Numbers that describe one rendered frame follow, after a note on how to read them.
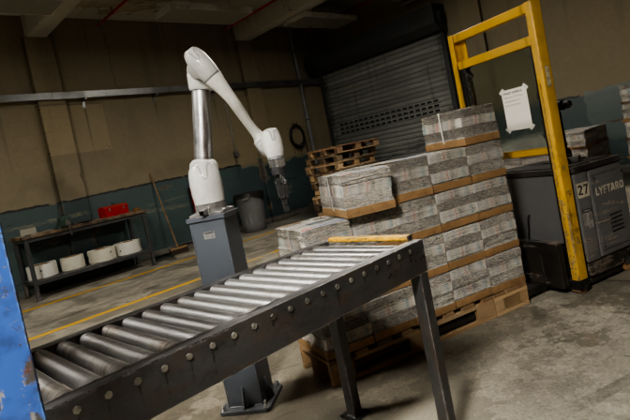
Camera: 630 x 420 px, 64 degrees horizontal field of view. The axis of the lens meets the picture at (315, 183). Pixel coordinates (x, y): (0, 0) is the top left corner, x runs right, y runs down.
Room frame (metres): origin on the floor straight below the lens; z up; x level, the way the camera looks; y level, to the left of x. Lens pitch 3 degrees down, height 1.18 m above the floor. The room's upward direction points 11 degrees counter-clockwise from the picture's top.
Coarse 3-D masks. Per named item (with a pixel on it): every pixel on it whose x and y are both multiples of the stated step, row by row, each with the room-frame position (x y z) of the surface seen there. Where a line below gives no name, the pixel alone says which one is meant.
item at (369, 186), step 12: (372, 168) 2.68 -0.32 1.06; (384, 168) 2.65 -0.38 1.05; (336, 180) 2.65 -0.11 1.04; (348, 180) 2.59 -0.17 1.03; (360, 180) 2.61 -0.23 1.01; (372, 180) 2.63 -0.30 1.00; (384, 180) 2.65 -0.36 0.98; (336, 192) 2.67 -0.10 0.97; (348, 192) 2.59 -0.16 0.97; (360, 192) 2.61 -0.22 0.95; (372, 192) 2.63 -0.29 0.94; (384, 192) 2.66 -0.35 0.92; (336, 204) 2.70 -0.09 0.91; (348, 204) 2.59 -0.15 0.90; (360, 204) 2.61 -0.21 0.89
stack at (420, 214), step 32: (448, 192) 2.95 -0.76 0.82; (320, 224) 2.62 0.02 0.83; (352, 224) 2.65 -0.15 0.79; (384, 224) 2.74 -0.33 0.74; (416, 224) 2.83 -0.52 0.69; (448, 256) 2.90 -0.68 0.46; (448, 288) 2.88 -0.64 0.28; (480, 288) 2.99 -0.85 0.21; (352, 320) 2.61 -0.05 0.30; (384, 320) 2.68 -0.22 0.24; (448, 320) 2.86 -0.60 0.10; (480, 320) 2.96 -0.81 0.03; (352, 352) 2.62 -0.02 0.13; (384, 352) 2.82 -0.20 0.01
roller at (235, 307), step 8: (184, 296) 1.71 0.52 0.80; (184, 304) 1.67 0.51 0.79; (192, 304) 1.63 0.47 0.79; (200, 304) 1.60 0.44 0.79; (208, 304) 1.56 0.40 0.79; (216, 304) 1.54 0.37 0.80; (224, 304) 1.51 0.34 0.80; (232, 304) 1.48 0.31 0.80; (240, 304) 1.46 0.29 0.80; (232, 312) 1.46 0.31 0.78; (240, 312) 1.43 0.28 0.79
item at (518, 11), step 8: (512, 8) 3.23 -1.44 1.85; (520, 8) 3.17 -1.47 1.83; (496, 16) 3.35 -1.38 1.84; (504, 16) 3.29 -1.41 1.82; (512, 16) 3.24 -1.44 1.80; (520, 16) 3.23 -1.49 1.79; (480, 24) 3.48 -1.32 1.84; (488, 24) 3.41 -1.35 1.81; (496, 24) 3.36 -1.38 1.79; (464, 32) 3.62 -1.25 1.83; (472, 32) 3.55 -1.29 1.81; (480, 32) 3.50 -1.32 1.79; (456, 40) 3.70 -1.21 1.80
